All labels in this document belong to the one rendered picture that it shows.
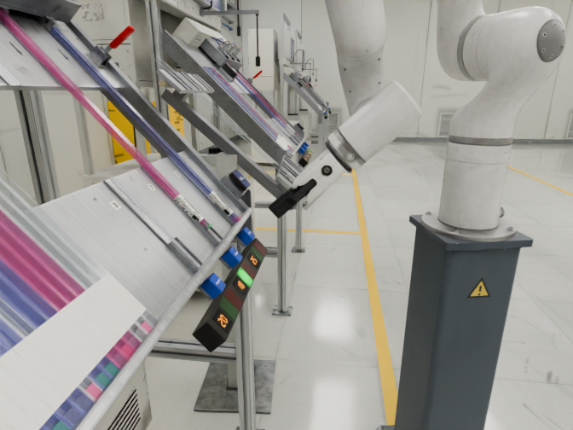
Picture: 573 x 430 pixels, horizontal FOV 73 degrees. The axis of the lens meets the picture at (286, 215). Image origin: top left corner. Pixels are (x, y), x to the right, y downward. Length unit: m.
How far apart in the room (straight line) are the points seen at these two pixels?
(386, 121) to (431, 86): 7.72
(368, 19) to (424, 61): 7.72
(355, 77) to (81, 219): 0.54
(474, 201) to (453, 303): 0.22
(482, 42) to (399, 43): 7.52
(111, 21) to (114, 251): 1.42
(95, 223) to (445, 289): 0.67
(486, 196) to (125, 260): 0.67
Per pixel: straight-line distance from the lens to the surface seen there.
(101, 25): 1.88
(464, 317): 0.94
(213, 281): 0.61
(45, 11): 0.92
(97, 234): 0.54
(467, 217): 0.87
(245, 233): 0.80
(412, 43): 8.38
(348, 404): 1.43
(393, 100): 0.71
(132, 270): 0.53
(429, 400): 1.05
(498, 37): 0.82
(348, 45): 0.69
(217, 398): 1.44
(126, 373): 0.42
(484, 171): 0.86
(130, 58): 1.81
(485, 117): 0.84
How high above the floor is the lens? 0.98
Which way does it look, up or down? 18 degrees down
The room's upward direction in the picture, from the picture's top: straight up
